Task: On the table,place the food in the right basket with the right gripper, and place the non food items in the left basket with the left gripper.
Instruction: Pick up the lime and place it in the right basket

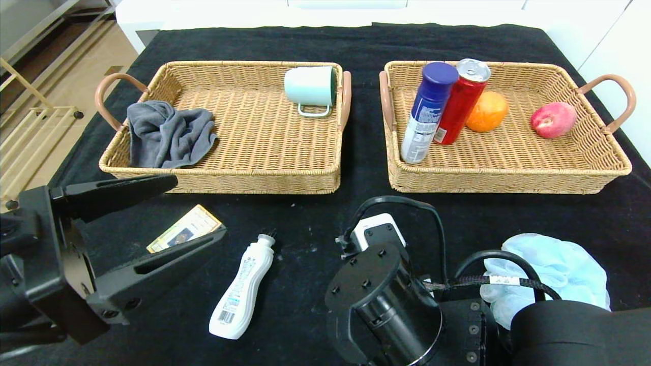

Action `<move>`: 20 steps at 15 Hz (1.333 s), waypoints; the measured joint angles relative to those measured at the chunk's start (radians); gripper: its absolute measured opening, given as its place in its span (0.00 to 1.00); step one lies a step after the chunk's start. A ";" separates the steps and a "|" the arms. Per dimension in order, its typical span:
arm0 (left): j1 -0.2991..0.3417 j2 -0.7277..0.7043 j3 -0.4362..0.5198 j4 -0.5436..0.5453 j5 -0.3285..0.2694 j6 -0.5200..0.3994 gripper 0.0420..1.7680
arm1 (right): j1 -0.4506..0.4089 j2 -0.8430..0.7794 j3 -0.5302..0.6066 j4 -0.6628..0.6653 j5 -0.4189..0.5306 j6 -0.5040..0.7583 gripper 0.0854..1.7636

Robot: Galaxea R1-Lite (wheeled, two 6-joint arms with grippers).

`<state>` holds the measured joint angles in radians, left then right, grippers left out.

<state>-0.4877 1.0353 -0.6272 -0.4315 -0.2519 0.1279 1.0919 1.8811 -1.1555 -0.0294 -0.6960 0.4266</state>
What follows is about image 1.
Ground orange fruit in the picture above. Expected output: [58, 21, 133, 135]
[465, 91, 509, 133]

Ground blue capped spray can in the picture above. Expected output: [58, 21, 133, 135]
[400, 62, 459, 164]

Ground mint green enamel mug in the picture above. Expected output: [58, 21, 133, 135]
[284, 67, 338, 118]

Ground black table cloth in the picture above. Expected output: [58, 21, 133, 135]
[0, 23, 651, 366]

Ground light blue bath pouf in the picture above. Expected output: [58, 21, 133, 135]
[480, 233, 611, 331]

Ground beige metal rack on wheels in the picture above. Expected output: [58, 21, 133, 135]
[0, 56, 85, 211]

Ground gold card box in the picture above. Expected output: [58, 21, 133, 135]
[146, 204, 223, 254]

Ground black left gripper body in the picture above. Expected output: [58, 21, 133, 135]
[0, 185, 111, 346]

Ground red drink can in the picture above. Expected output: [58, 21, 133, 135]
[433, 58, 492, 145]

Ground smooth black camera cable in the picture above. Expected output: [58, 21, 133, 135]
[336, 196, 448, 285]

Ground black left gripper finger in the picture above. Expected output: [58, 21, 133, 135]
[49, 174, 179, 223]
[85, 224, 228, 325]

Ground pink red peach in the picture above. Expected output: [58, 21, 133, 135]
[530, 102, 578, 139]

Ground grey cloth towel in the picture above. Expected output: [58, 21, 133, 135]
[127, 101, 218, 169]

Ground wicker basket with brown handles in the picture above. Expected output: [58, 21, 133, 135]
[379, 60, 636, 195]
[95, 61, 352, 195]

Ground white bottle with brush cap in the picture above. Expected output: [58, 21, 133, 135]
[209, 230, 277, 340]

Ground braided black cable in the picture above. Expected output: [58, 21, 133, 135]
[427, 249, 563, 301]

